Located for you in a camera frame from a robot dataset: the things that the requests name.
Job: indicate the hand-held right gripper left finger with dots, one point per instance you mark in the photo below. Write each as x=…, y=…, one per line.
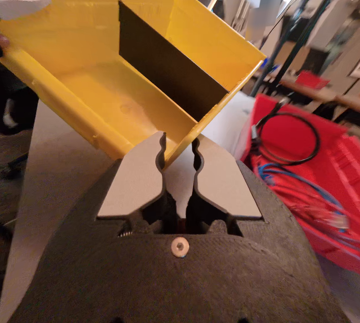
x=135, y=182

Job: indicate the red plastic bin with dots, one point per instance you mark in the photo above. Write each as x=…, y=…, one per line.
x=332, y=143

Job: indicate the person's left hand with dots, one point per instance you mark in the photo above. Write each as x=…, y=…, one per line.
x=3, y=44

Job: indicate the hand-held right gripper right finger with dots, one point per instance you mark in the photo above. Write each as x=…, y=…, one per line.
x=225, y=182

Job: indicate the yellow plastic bin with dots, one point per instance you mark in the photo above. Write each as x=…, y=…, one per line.
x=98, y=89

